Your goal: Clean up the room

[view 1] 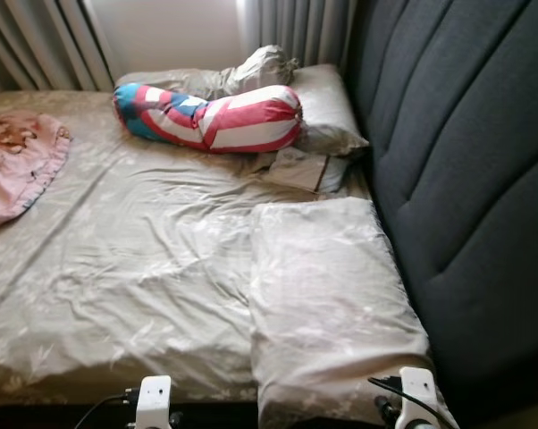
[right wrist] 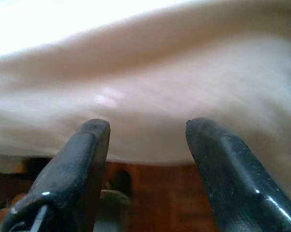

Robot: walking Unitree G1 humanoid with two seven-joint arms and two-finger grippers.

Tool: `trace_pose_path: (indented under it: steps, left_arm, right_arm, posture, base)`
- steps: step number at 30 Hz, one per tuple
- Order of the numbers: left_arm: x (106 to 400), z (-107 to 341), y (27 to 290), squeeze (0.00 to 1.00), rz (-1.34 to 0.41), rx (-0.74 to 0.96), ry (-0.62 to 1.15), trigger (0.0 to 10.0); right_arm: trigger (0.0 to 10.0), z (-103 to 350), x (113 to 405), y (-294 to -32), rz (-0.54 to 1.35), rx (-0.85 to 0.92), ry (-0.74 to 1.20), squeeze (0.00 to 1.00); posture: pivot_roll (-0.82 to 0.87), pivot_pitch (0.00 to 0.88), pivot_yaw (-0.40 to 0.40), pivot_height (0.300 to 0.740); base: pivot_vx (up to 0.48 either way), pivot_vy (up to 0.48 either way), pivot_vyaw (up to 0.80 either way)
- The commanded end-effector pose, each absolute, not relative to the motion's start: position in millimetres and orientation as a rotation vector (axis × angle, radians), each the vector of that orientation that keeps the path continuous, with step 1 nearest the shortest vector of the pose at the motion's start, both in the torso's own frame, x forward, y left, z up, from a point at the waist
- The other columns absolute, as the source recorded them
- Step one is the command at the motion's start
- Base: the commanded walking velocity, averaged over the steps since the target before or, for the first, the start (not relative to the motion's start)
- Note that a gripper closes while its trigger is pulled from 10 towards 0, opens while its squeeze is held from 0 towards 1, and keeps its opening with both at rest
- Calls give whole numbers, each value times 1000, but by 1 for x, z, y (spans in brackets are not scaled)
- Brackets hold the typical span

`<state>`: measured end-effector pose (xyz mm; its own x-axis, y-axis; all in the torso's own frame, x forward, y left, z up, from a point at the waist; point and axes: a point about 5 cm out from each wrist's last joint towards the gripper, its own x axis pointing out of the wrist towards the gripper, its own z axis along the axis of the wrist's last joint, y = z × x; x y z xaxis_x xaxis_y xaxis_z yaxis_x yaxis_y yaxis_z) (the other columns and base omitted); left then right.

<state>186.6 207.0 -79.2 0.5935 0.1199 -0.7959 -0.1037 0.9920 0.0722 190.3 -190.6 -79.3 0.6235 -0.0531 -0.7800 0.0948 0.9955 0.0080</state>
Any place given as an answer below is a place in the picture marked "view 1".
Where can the beige floral pillow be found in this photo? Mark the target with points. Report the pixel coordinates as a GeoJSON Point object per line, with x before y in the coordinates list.
{"type": "Point", "coordinates": [327, 112]}
{"type": "Point", "coordinates": [332, 304]}

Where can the beige floral sheeted mattress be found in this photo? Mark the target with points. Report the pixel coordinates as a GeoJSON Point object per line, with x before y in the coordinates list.
{"type": "Point", "coordinates": [117, 268]}

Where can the dark grey upholstered headboard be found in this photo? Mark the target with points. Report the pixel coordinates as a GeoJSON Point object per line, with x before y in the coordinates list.
{"type": "Point", "coordinates": [474, 179]}

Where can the folded beige cloth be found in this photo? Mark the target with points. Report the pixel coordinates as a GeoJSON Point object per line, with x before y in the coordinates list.
{"type": "Point", "coordinates": [305, 170]}

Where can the pink cartoon print blanket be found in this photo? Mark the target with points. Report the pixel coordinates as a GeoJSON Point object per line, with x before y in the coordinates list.
{"type": "Point", "coordinates": [19, 165]}

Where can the red white blue striped bolster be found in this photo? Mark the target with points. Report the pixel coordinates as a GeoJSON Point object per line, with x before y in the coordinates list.
{"type": "Point", "coordinates": [251, 121]}

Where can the beige knotted bolster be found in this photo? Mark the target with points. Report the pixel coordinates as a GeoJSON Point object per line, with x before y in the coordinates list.
{"type": "Point", "coordinates": [264, 67]}

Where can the grey pleated curtain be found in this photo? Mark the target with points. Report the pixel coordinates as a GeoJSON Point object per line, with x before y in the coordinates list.
{"type": "Point", "coordinates": [305, 31]}
{"type": "Point", "coordinates": [46, 45]}

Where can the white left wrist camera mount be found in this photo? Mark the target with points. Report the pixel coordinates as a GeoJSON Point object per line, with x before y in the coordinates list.
{"type": "Point", "coordinates": [153, 402]}

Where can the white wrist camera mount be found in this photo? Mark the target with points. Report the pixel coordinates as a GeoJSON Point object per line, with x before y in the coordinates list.
{"type": "Point", "coordinates": [418, 393]}
{"type": "Point", "coordinates": [153, 402]}

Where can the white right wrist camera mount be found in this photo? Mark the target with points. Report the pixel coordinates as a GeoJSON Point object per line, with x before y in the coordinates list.
{"type": "Point", "coordinates": [418, 393]}

